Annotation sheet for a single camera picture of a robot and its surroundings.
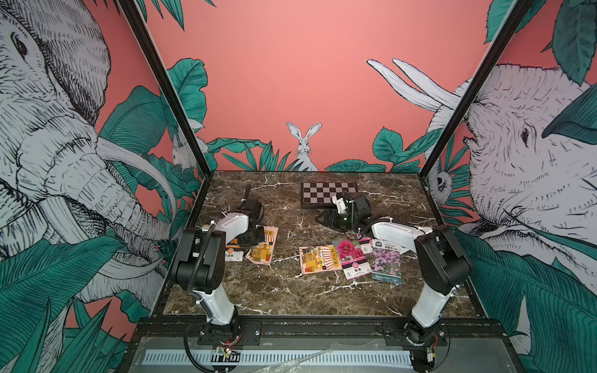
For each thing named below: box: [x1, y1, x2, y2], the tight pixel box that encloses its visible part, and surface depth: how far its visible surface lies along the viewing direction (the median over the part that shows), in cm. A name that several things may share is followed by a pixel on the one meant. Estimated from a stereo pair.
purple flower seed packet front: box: [371, 239, 403, 286], surface depth 90 cm
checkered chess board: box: [300, 181, 359, 210], surface depth 113 cm
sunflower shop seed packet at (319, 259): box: [299, 244, 343, 275], surface depth 92 cm
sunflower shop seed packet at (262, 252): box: [244, 226, 280, 265], surface depth 95 cm
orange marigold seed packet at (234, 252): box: [224, 238, 245, 262], surface depth 92 cm
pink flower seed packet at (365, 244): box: [359, 237, 374, 255], surface depth 97 cm
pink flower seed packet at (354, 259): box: [337, 240, 373, 280], surface depth 92 cm
